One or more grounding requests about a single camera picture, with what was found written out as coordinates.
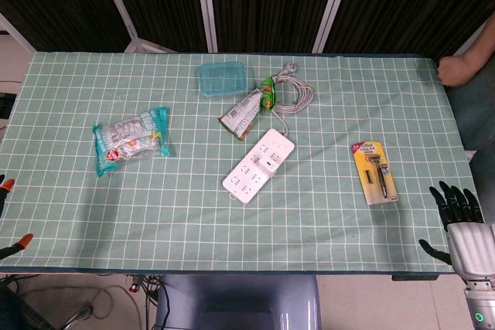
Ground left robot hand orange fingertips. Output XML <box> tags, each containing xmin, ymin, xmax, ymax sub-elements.
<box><xmin>0</xmin><ymin>174</ymin><xmax>34</xmax><ymax>264</ymax></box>

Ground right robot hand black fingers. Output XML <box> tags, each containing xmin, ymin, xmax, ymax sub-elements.
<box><xmin>418</xmin><ymin>179</ymin><xmax>495</xmax><ymax>283</ymax></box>

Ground person's bare hand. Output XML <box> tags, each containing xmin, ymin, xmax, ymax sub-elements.
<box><xmin>437</xmin><ymin>55</ymin><xmax>477</xmax><ymax>88</ymax></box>

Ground white plug adapter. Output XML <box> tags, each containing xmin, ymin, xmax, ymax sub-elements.
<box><xmin>258</xmin><ymin>155</ymin><xmax>281</xmax><ymax>175</ymax></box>

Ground white power strip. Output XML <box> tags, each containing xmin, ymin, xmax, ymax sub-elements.
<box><xmin>221</xmin><ymin>128</ymin><xmax>296</xmax><ymax>205</ymax></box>

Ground person's bare forearm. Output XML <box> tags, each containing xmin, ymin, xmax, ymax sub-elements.
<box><xmin>458</xmin><ymin>12</ymin><xmax>495</xmax><ymax>76</ymax></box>

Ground person's blue jeans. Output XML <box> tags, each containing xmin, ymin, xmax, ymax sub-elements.
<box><xmin>444</xmin><ymin>70</ymin><xmax>495</xmax><ymax>192</ymax></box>

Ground yellow carded razor package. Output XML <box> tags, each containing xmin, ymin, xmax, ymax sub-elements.
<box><xmin>350</xmin><ymin>140</ymin><xmax>399</xmax><ymax>206</ymax></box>

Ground teal clear snack bag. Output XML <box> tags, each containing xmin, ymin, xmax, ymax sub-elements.
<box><xmin>92</xmin><ymin>107</ymin><xmax>172</xmax><ymax>179</ymax></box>

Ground green checked tablecloth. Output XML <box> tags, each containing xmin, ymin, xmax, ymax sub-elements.
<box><xmin>0</xmin><ymin>50</ymin><xmax>483</xmax><ymax>275</ymax></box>

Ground green white snack bag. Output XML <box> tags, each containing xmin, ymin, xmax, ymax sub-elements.
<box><xmin>217</xmin><ymin>77</ymin><xmax>278</xmax><ymax>141</ymax></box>

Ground blue translucent plastic container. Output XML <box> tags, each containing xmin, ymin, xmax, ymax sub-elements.
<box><xmin>198</xmin><ymin>60</ymin><xmax>248</xmax><ymax>97</ymax></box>

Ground grey-blue robot torso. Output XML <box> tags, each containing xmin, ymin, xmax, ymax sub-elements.
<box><xmin>154</xmin><ymin>274</ymin><xmax>322</xmax><ymax>330</ymax></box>

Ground grey coiled power cord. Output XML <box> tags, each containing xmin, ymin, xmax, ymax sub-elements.
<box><xmin>266</xmin><ymin>60</ymin><xmax>316</xmax><ymax>138</ymax></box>

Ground black cable beside torso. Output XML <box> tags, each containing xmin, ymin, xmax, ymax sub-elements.
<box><xmin>159</xmin><ymin>274</ymin><xmax>172</xmax><ymax>330</ymax></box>

